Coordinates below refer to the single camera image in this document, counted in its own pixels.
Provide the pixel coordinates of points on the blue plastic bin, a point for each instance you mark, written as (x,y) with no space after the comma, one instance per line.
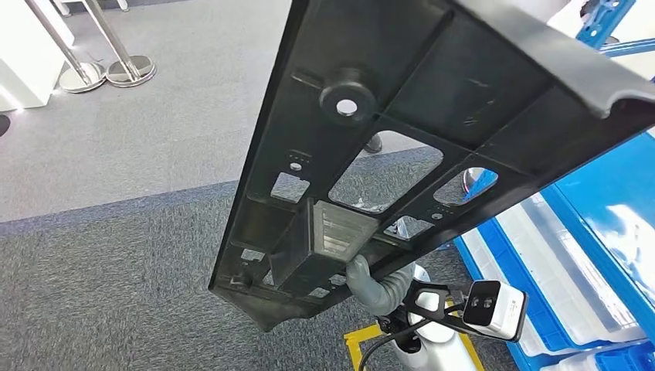
(629,358)

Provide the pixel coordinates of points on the blue steel shelf rack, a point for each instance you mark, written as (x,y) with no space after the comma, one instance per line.
(614,194)

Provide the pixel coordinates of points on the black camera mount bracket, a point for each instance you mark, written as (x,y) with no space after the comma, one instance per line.
(409,294)

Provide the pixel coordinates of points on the white plastic tray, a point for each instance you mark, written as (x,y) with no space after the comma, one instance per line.
(563,266)

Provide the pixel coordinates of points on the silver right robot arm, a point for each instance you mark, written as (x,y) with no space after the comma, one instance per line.
(440,353)

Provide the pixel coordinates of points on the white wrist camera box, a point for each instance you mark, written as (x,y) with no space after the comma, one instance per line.
(504,312)

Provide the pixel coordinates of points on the yellow floor tape square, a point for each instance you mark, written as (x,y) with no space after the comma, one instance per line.
(358,340)

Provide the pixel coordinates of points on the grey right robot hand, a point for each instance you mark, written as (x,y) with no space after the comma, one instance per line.
(363,281)

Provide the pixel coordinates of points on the blue plastic tray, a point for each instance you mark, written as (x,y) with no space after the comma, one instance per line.
(532,363)

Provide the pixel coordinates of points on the white counter block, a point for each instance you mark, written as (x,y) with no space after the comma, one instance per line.
(25,61)

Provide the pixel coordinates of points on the black plastic plate bracket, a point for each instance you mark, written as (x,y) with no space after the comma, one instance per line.
(460,77)

